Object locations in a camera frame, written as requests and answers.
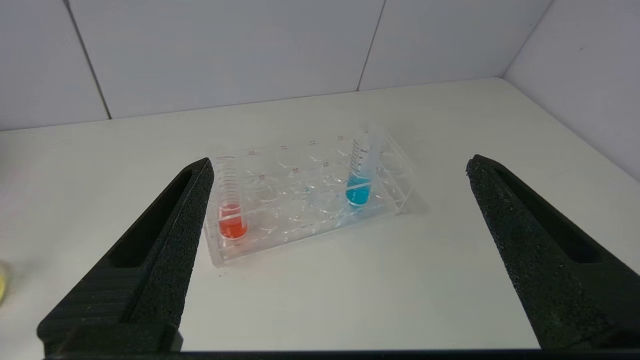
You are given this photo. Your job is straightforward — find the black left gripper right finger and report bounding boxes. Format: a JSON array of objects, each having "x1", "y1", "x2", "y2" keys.
[{"x1": 465, "y1": 154, "x2": 640, "y2": 352}]

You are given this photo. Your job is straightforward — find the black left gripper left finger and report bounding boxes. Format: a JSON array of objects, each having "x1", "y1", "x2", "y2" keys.
[{"x1": 37, "y1": 157, "x2": 215, "y2": 354}]

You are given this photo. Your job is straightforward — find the test tube with blue pigment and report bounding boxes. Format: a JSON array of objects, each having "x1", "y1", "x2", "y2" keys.
[{"x1": 344, "y1": 127, "x2": 386, "y2": 208}]

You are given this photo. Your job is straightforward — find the test tube with red pigment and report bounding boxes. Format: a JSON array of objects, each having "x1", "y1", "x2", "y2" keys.
[{"x1": 215, "y1": 154, "x2": 249, "y2": 242}]

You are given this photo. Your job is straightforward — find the clear acrylic test tube rack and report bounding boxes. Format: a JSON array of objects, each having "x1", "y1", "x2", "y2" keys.
[{"x1": 202, "y1": 130, "x2": 431, "y2": 267}]

